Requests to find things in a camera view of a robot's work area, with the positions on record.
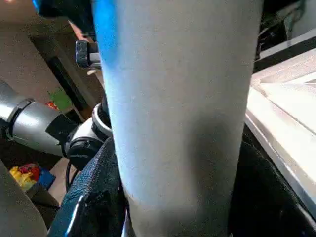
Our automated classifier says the colourful plastic toy pile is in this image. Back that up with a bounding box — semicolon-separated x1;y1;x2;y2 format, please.
9;162;56;192

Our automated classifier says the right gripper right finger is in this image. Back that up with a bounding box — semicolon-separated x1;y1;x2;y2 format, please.
228;132;316;237

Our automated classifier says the white plastic table top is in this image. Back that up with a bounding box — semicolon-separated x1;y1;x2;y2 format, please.
243;34;316;219

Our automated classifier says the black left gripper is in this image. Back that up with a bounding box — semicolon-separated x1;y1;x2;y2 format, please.
75;39;102;69

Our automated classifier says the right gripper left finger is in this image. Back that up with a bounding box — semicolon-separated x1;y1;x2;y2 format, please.
47;135;130;237

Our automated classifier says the white plastic table leg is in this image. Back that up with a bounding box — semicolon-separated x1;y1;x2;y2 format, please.
90;0;263;237

